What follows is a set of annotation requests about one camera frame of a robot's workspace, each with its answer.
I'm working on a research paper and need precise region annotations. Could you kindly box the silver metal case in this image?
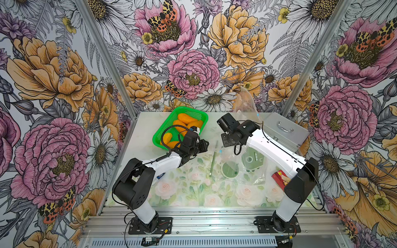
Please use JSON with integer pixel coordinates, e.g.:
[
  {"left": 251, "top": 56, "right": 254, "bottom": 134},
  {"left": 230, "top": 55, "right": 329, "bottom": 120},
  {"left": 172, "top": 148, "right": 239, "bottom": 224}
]
[{"left": 263, "top": 113, "right": 309, "bottom": 152}]

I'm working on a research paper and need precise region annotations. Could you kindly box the orange mango bottom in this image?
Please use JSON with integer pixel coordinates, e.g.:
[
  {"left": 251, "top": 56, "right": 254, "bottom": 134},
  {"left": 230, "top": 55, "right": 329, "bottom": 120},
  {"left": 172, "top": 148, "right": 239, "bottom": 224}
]
[{"left": 187, "top": 120, "right": 203, "bottom": 129}]

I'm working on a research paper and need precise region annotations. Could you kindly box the orange mango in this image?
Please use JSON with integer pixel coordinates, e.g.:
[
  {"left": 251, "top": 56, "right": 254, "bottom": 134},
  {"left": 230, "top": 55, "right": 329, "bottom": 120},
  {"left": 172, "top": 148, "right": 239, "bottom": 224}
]
[
  {"left": 187, "top": 120, "right": 203, "bottom": 129},
  {"left": 177, "top": 113, "right": 197, "bottom": 125}
]

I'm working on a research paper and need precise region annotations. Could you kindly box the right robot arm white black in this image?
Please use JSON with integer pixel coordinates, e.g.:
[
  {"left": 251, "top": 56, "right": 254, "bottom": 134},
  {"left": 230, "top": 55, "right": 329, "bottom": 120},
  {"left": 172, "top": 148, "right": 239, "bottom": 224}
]
[{"left": 217, "top": 113, "right": 319, "bottom": 233}]

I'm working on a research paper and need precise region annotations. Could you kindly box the small green circuit board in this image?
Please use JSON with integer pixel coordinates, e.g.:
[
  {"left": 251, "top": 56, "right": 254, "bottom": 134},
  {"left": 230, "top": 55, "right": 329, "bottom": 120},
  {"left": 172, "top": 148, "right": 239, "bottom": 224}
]
[{"left": 141, "top": 237, "right": 157, "bottom": 247}]

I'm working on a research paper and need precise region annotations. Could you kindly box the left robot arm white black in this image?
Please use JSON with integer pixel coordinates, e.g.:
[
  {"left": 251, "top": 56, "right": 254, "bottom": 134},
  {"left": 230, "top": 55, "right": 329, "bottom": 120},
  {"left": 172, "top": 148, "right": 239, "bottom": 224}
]
[{"left": 112, "top": 125, "right": 209, "bottom": 233}]

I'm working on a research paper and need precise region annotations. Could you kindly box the clear zip-top bag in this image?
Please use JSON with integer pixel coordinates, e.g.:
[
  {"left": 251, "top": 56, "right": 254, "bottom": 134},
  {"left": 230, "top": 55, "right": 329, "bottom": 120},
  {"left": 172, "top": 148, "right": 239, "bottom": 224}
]
[
  {"left": 206, "top": 139, "right": 267, "bottom": 186},
  {"left": 233, "top": 87, "right": 260, "bottom": 123}
]

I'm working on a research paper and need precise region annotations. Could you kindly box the orange mango top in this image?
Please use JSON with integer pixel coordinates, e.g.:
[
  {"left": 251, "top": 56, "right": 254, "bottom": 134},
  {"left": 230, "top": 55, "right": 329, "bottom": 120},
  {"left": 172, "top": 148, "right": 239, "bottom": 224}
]
[{"left": 177, "top": 113, "right": 197, "bottom": 125}]

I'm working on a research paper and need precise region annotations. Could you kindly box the red small packet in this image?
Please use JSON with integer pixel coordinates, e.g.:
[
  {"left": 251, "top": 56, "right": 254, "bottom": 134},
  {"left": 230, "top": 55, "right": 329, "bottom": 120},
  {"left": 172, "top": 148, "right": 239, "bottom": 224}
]
[{"left": 271, "top": 170, "right": 291, "bottom": 191}]

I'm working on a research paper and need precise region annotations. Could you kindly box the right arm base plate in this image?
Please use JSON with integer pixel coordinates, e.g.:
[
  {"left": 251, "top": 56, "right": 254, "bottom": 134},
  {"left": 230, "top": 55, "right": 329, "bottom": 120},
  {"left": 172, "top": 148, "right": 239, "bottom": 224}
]
[{"left": 253, "top": 216, "right": 301, "bottom": 234}]

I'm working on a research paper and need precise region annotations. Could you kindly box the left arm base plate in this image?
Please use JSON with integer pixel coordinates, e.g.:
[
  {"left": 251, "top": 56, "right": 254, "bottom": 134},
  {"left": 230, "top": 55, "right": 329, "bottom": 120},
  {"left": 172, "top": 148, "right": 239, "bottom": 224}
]
[{"left": 128, "top": 217, "right": 173, "bottom": 235}]

